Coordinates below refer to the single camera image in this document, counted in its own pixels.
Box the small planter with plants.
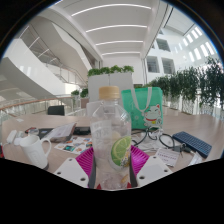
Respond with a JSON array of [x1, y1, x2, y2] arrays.
[[70, 88, 90, 108]]

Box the white computer mouse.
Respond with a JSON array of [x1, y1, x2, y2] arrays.
[[13, 136, 26, 147]]

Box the white printed card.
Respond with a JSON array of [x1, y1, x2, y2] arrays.
[[154, 147, 181, 168]]

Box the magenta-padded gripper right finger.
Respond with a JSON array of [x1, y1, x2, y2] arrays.
[[128, 144, 174, 188]]

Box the clear lime-label drink bottle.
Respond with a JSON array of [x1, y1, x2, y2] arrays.
[[89, 85, 133, 190]]

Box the green plants atop cabinet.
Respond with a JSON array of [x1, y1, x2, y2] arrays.
[[87, 64, 135, 78]]

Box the white ceramic mug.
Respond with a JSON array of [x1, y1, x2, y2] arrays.
[[19, 134, 53, 170]]

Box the white power strip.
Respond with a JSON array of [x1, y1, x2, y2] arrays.
[[5, 129, 18, 144]]

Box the row of potted trees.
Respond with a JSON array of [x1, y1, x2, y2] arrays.
[[148, 56, 224, 116]]

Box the black wallet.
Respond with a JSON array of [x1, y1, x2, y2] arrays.
[[73, 125, 92, 136]]

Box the black tangled cable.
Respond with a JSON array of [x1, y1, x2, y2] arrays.
[[131, 128, 178, 149]]

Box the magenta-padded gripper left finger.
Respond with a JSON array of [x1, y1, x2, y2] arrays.
[[53, 146, 98, 189]]

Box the black office chair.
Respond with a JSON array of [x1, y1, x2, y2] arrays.
[[47, 105, 66, 117]]

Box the white tall cabinet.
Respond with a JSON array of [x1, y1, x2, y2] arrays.
[[87, 72, 135, 103]]

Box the green cat-print tote bag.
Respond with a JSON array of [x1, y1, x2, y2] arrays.
[[120, 86, 164, 131]]

